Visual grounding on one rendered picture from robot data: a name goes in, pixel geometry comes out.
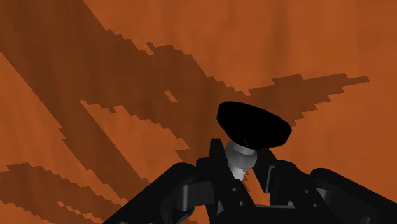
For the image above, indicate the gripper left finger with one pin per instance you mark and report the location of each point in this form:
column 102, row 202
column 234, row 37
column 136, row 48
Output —
column 207, row 180

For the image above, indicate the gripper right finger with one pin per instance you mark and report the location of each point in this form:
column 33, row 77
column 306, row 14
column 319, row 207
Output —
column 288, row 183

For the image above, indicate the black knob with grey stem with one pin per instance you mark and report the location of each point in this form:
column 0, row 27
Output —
column 252, row 124

